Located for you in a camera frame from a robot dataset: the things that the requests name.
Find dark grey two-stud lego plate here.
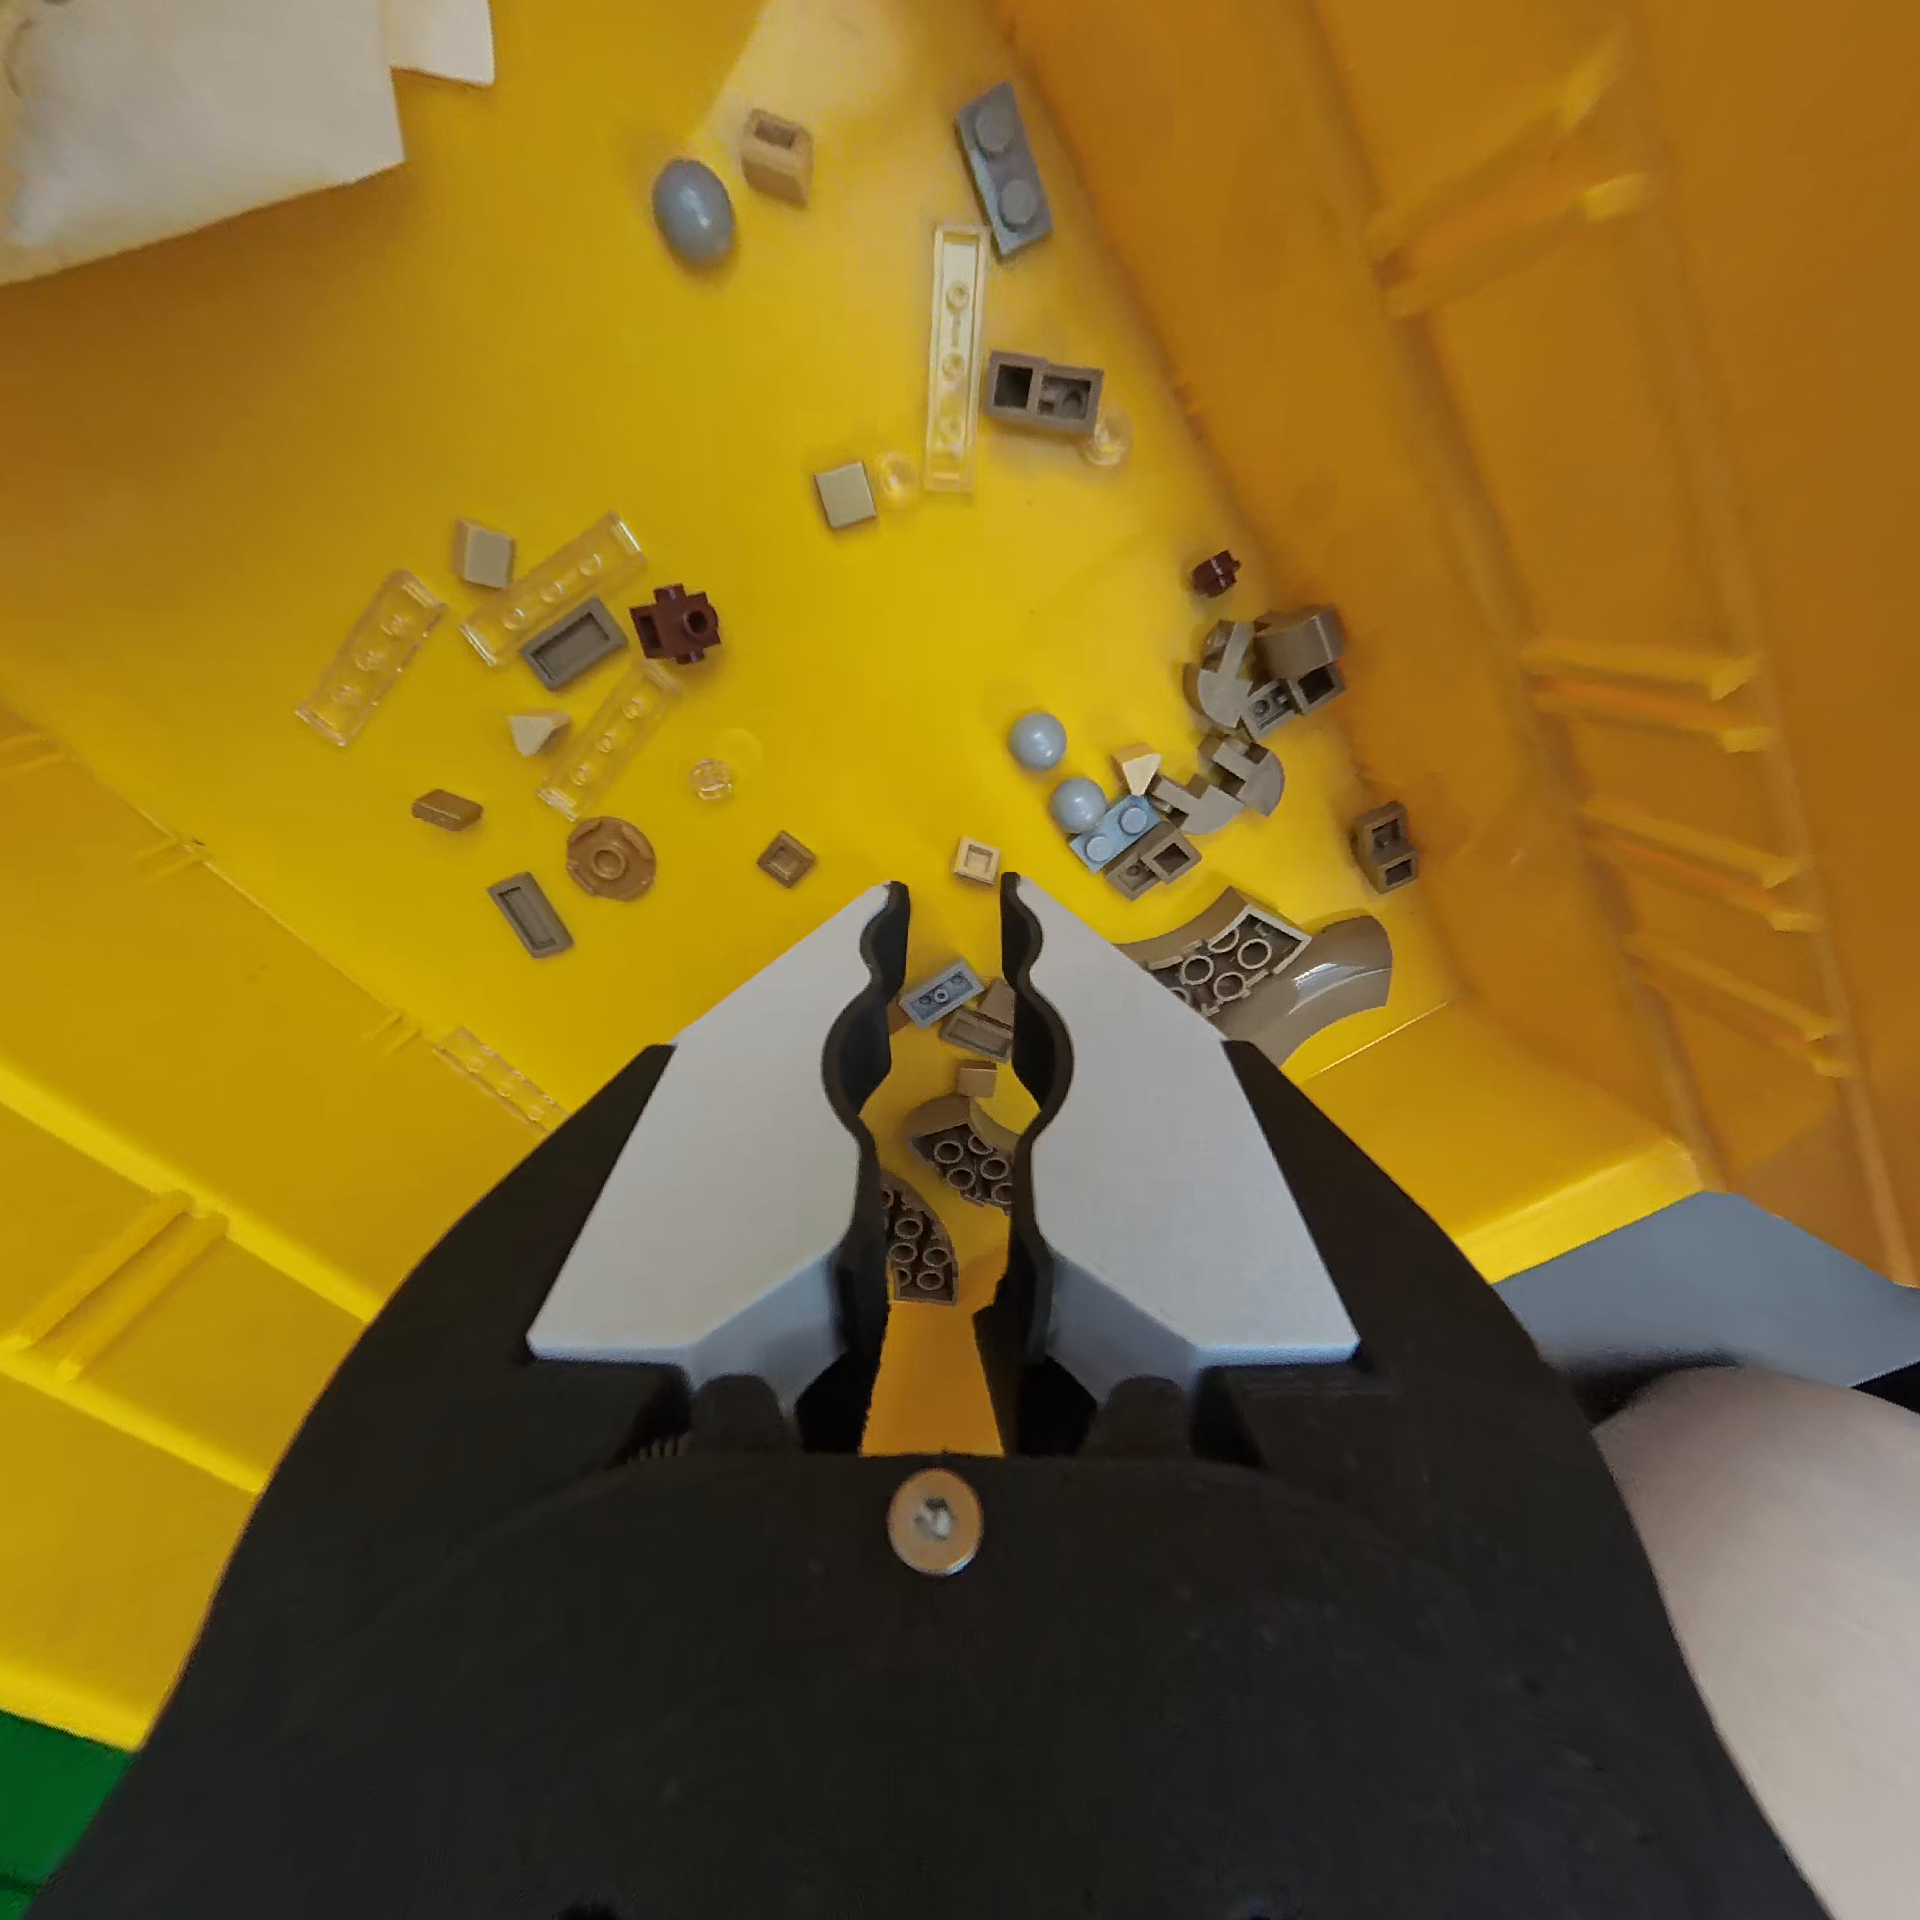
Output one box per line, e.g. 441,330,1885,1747
952,81,1055,264

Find clear long lego plate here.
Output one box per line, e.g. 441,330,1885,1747
433,1024,569,1126
534,657,686,824
920,222,992,497
457,513,648,669
294,566,448,750

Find large tan curved lego slope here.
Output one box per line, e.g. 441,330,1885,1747
1283,915,1397,1069

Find tan slope lego piece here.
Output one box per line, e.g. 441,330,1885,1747
737,107,816,209

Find gold round lego plate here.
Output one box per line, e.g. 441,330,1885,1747
564,813,659,904

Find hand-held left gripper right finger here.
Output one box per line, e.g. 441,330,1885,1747
975,873,1361,1404

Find yellow plastic bin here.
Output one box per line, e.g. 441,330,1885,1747
0,0,1920,1749

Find dark tan arch lego piece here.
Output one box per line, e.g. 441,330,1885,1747
1153,732,1286,837
1182,617,1264,736

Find dark tan curved lego plate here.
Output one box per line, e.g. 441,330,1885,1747
902,1093,1022,1212
877,1171,961,1310
1118,885,1315,1044

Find grey oval dome lego piece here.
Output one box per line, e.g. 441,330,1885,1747
652,155,735,272

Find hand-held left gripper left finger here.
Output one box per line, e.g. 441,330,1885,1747
528,883,911,1412

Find dark red studded lego brick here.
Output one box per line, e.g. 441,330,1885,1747
628,584,728,666

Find green plastic bin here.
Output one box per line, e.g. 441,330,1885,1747
0,1709,137,1892

